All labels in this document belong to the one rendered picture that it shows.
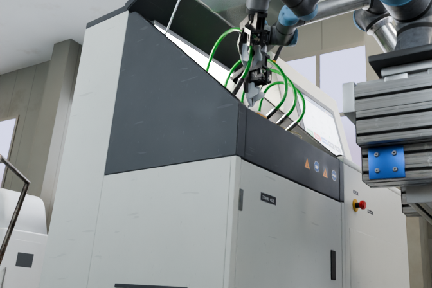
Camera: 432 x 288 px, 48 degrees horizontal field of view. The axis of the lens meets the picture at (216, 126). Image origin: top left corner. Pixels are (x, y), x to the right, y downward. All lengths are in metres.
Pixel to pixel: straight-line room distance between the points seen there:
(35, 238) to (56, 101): 1.65
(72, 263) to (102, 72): 0.73
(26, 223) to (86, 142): 3.24
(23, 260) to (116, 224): 3.38
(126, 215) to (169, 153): 0.25
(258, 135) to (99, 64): 0.82
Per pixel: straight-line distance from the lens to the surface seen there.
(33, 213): 5.18
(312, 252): 1.70
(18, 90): 7.15
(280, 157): 1.57
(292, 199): 1.61
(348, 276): 1.95
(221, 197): 1.37
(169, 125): 1.59
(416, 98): 1.33
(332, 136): 2.63
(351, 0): 1.96
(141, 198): 1.60
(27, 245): 5.01
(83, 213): 1.81
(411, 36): 1.41
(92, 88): 2.01
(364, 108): 1.35
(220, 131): 1.44
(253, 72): 1.88
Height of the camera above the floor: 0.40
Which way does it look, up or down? 20 degrees up
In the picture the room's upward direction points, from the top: 4 degrees clockwise
